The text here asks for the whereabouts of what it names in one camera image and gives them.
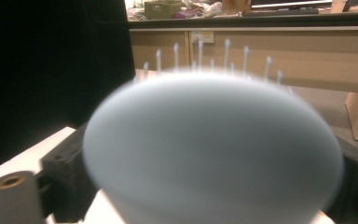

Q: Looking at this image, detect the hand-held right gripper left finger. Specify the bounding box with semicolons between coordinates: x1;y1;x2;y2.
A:
39;123;100;224

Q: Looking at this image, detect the light blue hairbrush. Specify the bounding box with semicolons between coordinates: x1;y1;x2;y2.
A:
81;38;346;224

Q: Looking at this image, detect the dark curtain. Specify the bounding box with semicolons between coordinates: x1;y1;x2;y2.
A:
0;0;137;175

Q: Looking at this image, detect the black keyboard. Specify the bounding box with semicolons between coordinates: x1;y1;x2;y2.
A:
250;7;321;18

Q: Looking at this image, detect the dark monitor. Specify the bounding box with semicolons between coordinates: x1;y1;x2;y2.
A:
249;0;334;9

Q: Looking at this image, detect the green cardboard box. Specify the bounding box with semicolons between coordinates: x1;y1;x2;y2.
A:
143;0;184;21

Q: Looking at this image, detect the purple wrapper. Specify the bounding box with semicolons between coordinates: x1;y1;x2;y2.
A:
172;7;203;20

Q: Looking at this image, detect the white wall socket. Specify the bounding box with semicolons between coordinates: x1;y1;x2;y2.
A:
189;30;215;45

